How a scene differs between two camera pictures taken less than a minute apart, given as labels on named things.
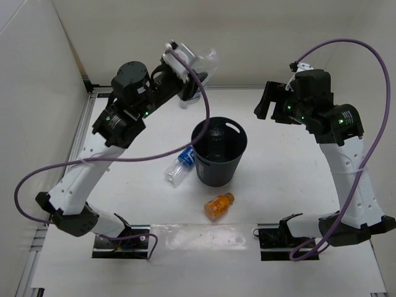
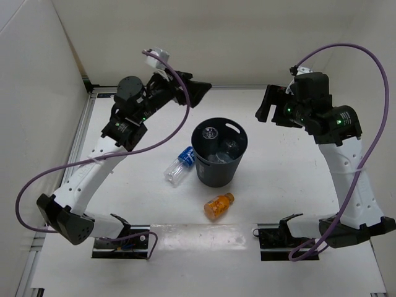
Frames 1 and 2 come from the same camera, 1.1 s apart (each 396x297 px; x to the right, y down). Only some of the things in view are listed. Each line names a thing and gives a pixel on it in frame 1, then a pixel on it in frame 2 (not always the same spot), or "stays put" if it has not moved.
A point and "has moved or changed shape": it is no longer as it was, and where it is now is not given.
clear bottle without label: (216, 149) has moved or changed shape
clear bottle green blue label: (203, 65) → (226, 156)
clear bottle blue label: (175, 172) stays put
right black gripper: (273, 93) stays put
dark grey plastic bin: (218, 153) stays put
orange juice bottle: (214, 208) stays put
